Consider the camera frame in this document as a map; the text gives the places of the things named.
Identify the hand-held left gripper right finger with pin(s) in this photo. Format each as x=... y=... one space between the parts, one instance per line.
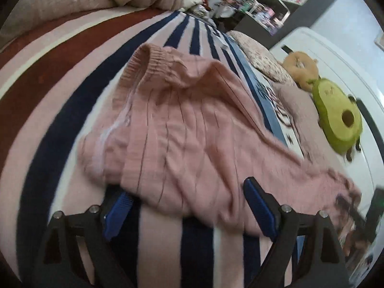
x=259 y=207

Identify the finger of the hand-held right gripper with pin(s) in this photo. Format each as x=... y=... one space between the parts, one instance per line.
x=351 y=210

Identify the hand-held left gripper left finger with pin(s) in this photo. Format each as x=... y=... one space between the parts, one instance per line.
x=115 y=213

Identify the pink knit pants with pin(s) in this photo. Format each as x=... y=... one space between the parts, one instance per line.
x=186 y=132

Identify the white printed bedsheet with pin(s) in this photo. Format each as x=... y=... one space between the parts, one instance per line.
x=279 y=120

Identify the pink pillow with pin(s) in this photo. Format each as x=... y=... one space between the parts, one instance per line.
x=303 y=117

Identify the green avocado plush toy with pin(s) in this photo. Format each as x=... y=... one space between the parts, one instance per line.
x=333 y=108

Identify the striped blanket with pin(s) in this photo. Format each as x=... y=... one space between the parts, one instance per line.
x=60 y=96

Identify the white headboard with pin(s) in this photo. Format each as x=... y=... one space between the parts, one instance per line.
x=345 y=66

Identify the brown plush toy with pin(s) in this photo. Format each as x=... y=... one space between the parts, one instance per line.
x=300 y=66

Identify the floral pillow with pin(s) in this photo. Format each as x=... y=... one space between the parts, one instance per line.
x=261 y=57

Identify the grey bookshelf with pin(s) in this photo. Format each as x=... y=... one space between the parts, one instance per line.
x=315 y=3

